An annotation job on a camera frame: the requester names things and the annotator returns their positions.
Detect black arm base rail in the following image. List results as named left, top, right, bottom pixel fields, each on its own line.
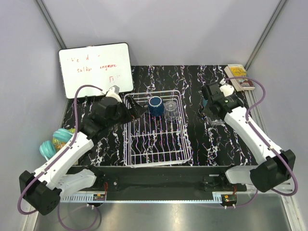
left=72, top=165, right=248, bottom=202

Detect clear glass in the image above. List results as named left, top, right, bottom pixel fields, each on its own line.
left=207, top=112, right=225, bottom=126
left=164, top=101, right=179, bottom=121

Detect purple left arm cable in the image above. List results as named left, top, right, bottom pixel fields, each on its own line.
left=17, top=84, right=106, bottom=230

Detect white wire dish rack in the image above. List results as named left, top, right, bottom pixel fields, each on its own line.
left=123, top=90, right=192, bottom=167

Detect yellow paperback book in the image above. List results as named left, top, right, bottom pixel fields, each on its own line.
left=224, top=64, right=255, bottom=91

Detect white dry-erase board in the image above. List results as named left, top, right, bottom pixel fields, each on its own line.
left=58, top=42, right=134, bottom=99

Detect white slotted cable duct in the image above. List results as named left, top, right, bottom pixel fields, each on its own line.
left=61, top=193, right=106, bottom=203

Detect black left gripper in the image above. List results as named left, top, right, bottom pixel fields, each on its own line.
left=107, top=95, right=146, bottom=128

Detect dark blue ceramic mug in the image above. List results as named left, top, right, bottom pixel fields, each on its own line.
left=145, top=96, right=164, bottom=117

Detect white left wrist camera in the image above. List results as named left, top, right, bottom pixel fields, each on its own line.
left=105, top=85, right=122, bottom=103

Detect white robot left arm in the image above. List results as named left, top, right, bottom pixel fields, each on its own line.
left=17, top=96, right=146, bottom=215

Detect teal headphones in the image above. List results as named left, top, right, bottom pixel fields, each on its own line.
left=39, top=128, right=74, bottom=159

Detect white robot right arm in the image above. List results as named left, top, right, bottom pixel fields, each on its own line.
left=202, top=83, right=295, bottom=193

